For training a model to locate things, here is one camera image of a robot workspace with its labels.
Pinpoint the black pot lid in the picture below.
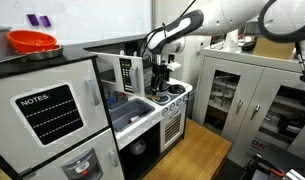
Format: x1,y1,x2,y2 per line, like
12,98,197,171
167,83,187,95

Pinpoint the tan cardboard box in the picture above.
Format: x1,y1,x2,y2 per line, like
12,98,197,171
252,35,297,61

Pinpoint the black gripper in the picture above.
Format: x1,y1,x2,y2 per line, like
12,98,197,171
150,63,170,96

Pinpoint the white toy microwave door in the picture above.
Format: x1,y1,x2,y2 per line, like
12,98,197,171
91,51,146,98

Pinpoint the wooden spoon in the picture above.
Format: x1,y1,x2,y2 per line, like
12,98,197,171
144,94,162,102

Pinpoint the orange plastic colander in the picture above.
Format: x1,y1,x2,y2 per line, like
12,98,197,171
5,29,59,55

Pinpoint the white and red shaker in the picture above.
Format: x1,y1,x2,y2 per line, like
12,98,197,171
127,115,141,125

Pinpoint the grey toy sink basin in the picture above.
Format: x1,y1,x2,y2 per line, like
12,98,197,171
108,97,157,134

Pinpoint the toy kitchen playset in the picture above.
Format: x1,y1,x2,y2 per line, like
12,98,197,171
0,31,195,180

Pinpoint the white paper towel roll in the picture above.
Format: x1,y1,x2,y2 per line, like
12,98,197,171
224,29,240,53

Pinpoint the white storage cabinet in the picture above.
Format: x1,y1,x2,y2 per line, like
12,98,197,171
191,45,305,168

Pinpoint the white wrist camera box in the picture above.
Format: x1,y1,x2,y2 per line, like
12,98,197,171
165,60,182,72

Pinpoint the white toy oven door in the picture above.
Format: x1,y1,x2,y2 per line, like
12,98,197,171
159,105,187,154

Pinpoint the white whiteboard panel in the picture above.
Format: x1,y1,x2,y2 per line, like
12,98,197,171
0,0,154,47

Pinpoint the purple whiteboard magnet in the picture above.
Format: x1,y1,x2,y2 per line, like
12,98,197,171
26,13,41,27
39,15,53,29

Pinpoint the silver cabinet door handle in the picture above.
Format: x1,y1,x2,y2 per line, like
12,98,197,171
235,98,245,115
250,104,262,121

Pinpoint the white toy kettle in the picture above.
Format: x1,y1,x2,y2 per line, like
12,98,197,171
129,137,148,156

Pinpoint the silver metal pan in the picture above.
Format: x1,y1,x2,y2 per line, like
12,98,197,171
22,45,65,62

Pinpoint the fridge door with dispenser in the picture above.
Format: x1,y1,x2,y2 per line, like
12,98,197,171
17,127,126,180

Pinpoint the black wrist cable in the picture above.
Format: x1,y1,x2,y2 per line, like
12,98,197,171
138,23,168,58

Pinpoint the grey metal container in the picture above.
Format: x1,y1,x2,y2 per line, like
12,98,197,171
0,25,28,65

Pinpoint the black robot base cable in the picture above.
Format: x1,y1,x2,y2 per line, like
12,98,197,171
294,41,305,101

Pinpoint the toy refrigerator with chalkboard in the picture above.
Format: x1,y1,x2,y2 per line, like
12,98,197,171
0,54,110,175

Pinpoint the grey pot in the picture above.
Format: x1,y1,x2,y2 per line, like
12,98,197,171
149,84,172,99

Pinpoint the black and red tool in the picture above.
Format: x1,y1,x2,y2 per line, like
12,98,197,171
244,153,286,180

